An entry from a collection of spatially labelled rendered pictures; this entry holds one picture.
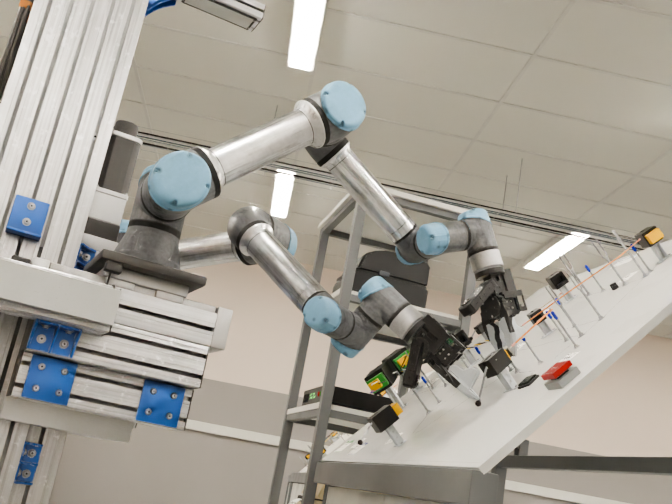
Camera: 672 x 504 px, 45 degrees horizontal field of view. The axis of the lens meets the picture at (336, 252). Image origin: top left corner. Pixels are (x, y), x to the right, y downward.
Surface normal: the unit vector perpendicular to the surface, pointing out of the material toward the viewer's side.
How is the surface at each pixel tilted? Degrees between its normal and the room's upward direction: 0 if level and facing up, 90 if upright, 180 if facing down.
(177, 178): 95
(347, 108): 85
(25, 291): 90
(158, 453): 90
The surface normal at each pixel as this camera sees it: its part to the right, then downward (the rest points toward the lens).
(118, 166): 0.44, -0.18
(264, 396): 0.12, -0.26
